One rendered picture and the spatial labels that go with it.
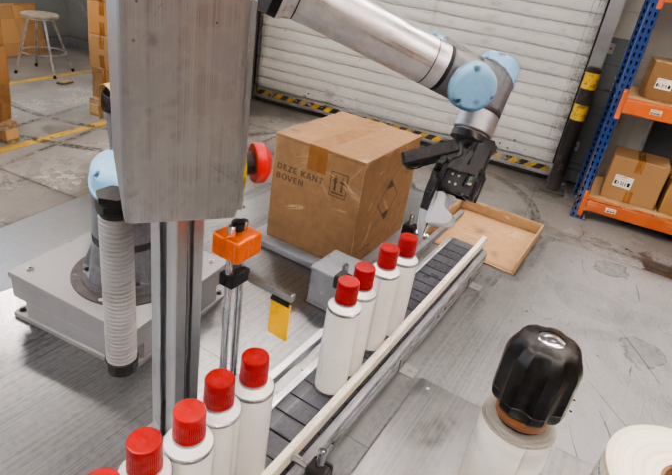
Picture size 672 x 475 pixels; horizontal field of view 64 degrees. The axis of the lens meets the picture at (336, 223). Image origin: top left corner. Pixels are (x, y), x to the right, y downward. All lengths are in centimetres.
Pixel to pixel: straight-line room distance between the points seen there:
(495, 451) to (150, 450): 37
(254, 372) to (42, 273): 56
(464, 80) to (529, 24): 399
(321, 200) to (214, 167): 79
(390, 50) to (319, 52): 454
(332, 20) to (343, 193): 47
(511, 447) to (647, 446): 21
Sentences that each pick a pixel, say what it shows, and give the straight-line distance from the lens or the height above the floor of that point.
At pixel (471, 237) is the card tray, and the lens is 160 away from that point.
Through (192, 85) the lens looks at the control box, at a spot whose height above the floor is 140.
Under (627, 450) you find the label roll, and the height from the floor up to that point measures 102.
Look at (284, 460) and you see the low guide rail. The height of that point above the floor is 91.
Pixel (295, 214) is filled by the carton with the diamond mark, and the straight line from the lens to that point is 129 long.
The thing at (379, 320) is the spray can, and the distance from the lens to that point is 95.
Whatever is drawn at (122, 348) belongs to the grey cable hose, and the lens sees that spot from 62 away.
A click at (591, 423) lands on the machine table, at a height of 83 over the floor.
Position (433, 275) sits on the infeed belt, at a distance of 127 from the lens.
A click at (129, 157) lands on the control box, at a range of 45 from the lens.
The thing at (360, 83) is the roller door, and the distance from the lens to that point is 525.
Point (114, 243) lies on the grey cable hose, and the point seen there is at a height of 124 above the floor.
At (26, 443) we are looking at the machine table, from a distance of 94.
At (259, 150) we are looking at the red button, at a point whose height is 134.
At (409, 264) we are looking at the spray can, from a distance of 96.
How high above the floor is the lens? 151
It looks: 27 degrees down
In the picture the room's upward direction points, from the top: 9 degrees clockwise
